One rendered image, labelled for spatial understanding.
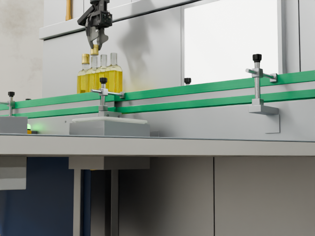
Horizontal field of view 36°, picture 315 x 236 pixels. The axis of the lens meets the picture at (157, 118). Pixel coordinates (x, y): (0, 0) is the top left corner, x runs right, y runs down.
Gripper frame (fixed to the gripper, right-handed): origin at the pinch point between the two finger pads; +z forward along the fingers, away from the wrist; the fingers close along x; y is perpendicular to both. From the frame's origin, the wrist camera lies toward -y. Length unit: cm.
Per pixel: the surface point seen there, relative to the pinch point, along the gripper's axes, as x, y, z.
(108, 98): -6.2, 15.2, 23.9
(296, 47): 14, 84, 10
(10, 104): -15.4, -37.8, 23.6
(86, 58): -0.6, -4.6, 4.7
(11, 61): 149, -283, -53
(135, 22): 12.2, 12.4, -11.0
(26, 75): 163, -277, -39
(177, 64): 11.9, 35.7, 10.2
